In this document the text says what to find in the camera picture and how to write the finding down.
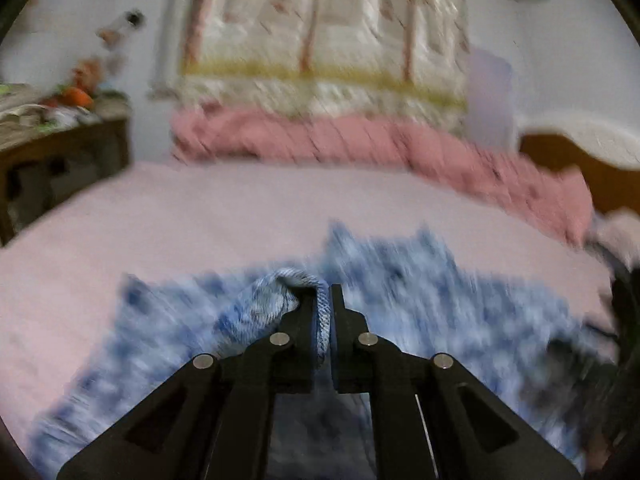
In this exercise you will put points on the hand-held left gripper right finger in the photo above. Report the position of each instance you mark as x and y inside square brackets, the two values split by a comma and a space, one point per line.
[345, 340]

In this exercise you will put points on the orange plush toy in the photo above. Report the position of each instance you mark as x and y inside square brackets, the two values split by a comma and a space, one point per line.
[77, 96]

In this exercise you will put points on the lilac wall sheet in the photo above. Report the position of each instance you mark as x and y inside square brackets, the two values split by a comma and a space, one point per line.
[490, 100]

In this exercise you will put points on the pink checked quilt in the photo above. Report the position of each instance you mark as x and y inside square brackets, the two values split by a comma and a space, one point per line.
[350, 140]

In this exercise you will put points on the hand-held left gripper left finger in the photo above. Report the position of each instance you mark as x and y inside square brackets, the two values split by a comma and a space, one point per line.
[302, 325]

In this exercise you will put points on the pink desk lamp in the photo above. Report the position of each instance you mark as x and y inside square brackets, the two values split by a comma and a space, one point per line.
[120, 27]

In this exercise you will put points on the white brown bed headboard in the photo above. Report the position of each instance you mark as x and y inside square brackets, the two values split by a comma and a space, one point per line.
[590, 165]

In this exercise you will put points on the white frame window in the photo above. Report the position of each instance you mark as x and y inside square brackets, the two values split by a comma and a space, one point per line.
[167, 60]

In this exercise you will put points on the tree print curtain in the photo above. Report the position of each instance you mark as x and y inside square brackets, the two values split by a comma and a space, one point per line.
[325, 35]

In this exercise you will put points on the dark wooden desk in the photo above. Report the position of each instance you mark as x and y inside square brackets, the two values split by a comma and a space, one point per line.
[65, 150]

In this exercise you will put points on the blue plaid shirt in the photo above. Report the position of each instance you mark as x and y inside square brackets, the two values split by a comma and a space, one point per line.
[425, 300]

